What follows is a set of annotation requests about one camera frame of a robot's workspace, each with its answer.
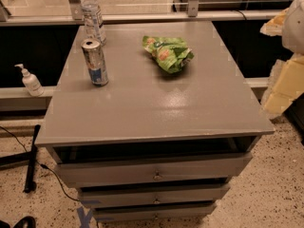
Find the black shoe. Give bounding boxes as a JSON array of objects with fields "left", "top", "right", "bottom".
[{"left": 0, "top": 216, "right": 36, "bottom": 228}]

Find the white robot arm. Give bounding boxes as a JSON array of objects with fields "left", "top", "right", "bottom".
[{"left": 260, "top": 0, "right": 304, "bottom": 119}]

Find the white pump dispenser bottle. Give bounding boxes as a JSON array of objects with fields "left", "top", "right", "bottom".
[{"left": 15, "top": 64, "right": 44, "bottom": 97}]

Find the black cable on floor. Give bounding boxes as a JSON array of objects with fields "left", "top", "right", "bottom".
[{"left": 0, "top": 125, "right": 80, "bottom": 203}]

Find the top grey drawer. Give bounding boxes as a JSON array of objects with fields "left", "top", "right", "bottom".
[{"left": 55, "top": 152, "right": 253, "bottom": 187}]

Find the silver blue drink can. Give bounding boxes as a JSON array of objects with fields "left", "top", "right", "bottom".
[{"left": 81, "top": 38, "right": 108, "bottom": 86}]

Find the green rice chip bag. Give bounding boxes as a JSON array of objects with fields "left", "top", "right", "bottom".
[{"left": 142, "top": 35, "right": 194, "bottom": 74}]

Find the grey window rail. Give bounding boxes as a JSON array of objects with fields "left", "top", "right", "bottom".
[{"left": 0, "top": 9, "right": 280, "bottom": 27}]

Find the middle grey drawer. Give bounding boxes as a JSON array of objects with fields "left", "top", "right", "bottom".
[{"left": 78, "top": 183, "right": 230, "bottom": 208}]

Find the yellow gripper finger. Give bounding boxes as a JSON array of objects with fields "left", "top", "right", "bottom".
[
  {"left": 261, "top": 55, "right": 304, "bottom": 115},
  {"left": 259, "top": 9, "right": 288, "bottom": 36}
]

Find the clear plastic water bottle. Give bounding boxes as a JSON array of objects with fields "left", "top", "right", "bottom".
[{"left": 81, "top": 0, "right": 106, "bottom": 46}]

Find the bottom grey drawer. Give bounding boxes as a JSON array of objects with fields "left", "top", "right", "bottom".
[{"left": 93, "top": 201, "right": 216, "bottom": 222}]

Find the grey drawer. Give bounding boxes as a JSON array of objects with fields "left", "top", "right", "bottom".
[
  {"left": 55, "top": 152, "right": 253, "bottom": 187},
  {"left": 93, "top": 201, "right": 216, "bottom": 222},
  {"left": 78, "top": 183, "right": 230, "bottom": 208}
]

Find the grey drawer cabinet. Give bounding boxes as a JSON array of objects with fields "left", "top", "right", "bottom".
[{"left": 34, "top": 20, "right": 276, "bottom": 223}]

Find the black metal stand leg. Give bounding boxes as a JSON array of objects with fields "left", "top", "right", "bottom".
[{"left": 24, "top": 124, "right": 41, "bottom": 194}]

